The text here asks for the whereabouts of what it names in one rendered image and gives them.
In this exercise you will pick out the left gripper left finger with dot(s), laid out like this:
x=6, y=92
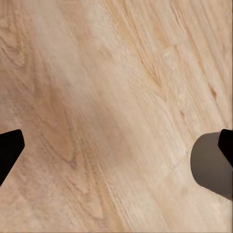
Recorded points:
x=11, y=146

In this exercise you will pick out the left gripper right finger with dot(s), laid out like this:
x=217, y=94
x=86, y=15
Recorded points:
x=225, y=143

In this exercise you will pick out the trash can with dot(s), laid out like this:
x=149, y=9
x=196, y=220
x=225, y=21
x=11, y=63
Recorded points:
x=209, y=166

